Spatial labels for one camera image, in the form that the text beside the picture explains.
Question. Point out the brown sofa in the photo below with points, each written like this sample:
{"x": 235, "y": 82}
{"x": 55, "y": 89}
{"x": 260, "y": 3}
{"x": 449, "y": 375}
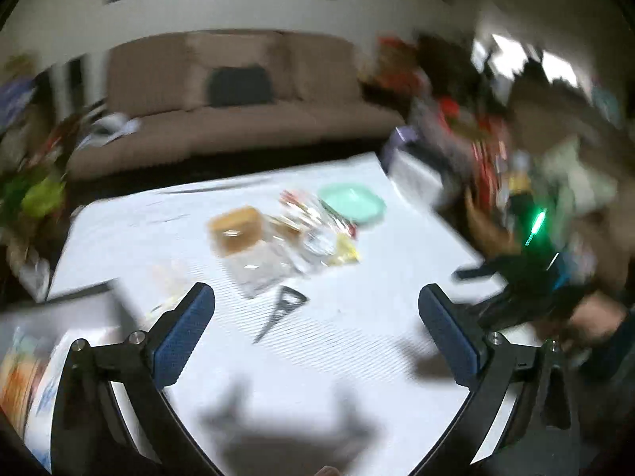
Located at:
{"x": 184, "y": 95}

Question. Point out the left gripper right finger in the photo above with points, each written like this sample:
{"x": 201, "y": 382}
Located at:
{"x": 456, "y": 334}

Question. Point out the white tissue box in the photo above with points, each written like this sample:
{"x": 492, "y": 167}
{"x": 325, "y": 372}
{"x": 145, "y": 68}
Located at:
{"x": 423, "y": 174}

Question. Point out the black cushion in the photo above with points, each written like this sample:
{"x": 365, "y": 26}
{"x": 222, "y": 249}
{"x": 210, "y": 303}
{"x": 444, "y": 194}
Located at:
{"x": 245, "y": 86}

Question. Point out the green yellow bag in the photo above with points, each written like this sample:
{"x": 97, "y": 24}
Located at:
{"x": 34, "y": 193}

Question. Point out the person right hand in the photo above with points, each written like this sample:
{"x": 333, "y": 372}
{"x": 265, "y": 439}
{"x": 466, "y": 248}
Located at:
{"x": 596, "y": 318}

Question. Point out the black bottle opener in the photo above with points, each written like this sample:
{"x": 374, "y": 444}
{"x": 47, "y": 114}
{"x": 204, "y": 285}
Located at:
{"x": 289, "y": 300}

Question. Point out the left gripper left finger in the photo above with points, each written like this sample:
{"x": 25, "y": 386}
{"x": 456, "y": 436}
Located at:
{"x": 175, "y": 335}

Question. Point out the clear plastic container bag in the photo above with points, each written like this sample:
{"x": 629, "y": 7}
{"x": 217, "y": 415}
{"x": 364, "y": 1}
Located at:
{"x": 254, "y": 253}

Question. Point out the yellow sauce packet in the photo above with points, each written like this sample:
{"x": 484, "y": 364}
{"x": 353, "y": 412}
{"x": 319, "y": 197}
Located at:
{"x": 345, "y": 252}

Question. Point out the green plastic dish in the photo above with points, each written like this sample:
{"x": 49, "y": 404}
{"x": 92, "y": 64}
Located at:
{"x": 353, "y": 202}

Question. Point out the clear cutlery packet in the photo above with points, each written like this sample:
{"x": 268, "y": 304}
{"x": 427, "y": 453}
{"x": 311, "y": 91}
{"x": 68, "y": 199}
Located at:
{"x": 309, "y": 226}

